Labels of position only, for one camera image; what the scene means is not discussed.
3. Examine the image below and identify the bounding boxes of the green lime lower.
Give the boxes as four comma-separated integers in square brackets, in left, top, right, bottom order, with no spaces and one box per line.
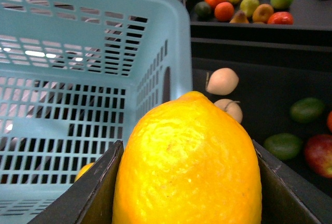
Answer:
[263,133,303,161]

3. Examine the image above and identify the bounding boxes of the red yellow apple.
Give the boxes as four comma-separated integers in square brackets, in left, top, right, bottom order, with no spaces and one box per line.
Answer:
[304,134,331,178]

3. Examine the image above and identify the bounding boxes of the small orange tangerine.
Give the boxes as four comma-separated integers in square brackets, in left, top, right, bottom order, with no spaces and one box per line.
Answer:
[326,111,332,132]

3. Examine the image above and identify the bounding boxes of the white pear lying sideways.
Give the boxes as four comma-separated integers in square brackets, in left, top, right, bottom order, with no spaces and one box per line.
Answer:
[205,68,239,95]

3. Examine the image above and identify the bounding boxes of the white round pear middle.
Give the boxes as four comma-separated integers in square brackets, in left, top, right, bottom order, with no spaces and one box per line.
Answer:
[214,99,243,123]

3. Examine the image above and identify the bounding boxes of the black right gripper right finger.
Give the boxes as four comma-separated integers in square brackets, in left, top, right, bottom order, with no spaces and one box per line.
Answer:
[253,141,322,223]

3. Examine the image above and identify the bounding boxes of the green lime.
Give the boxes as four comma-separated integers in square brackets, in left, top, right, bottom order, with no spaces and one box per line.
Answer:
[263,133,303,161]
[289,97,325,124]

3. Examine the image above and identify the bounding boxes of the green lime upper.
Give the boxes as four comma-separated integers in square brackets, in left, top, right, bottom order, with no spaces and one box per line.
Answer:
[289,97,325,124]

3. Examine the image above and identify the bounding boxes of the yellow lemon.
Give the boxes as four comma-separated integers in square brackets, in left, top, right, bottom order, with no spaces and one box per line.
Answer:
[74,162,94,182]
[112,91,262,223]

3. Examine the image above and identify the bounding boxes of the light teal shopping basket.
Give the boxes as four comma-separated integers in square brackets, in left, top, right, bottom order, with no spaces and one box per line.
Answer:
[1,0,192,223]

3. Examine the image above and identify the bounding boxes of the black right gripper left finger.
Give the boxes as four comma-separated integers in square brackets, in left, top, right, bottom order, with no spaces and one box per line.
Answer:
[29,141,123,223]

